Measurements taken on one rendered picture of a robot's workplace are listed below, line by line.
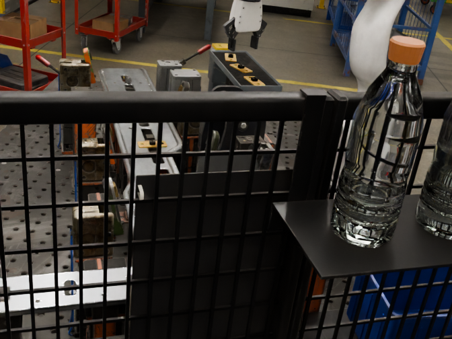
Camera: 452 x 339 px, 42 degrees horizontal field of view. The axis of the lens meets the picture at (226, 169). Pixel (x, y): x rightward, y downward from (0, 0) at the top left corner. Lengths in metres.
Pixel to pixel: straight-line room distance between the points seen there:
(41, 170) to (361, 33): 1.24
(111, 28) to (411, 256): 5.42
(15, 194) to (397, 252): 1.65
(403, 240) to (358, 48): 1.03
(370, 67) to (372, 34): 0.09
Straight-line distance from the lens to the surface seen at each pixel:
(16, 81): 4.37
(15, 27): 4.27
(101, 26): 5.97
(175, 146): 1.74
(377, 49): 1.60
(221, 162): 0.96
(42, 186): 2.13
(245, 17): 1.89
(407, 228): 0.65
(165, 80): 2.27
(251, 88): 1.80
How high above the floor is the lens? 1.75
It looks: 27 degrees down
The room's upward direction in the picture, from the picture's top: 7 degrees clockwise
